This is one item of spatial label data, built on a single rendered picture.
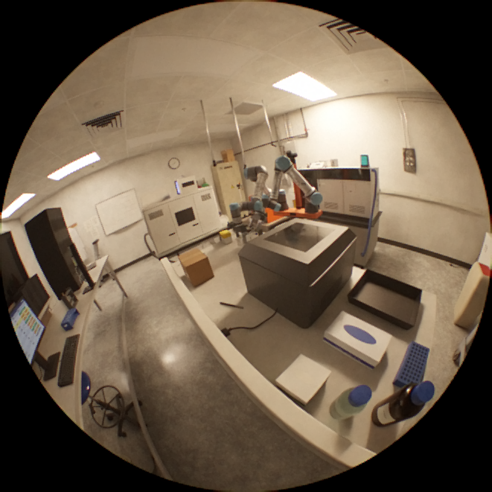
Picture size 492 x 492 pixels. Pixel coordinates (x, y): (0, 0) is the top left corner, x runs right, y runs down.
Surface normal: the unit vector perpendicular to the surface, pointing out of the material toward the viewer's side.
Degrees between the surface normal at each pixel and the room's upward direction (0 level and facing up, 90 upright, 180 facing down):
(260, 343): 0
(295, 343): 0
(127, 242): 90
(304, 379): 0
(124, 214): 90
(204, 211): 90
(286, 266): 51
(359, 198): 90
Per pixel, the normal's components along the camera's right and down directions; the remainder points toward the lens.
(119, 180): 0.59, 0.23
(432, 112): -0.78, 0.40
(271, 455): -0.19, -0.89
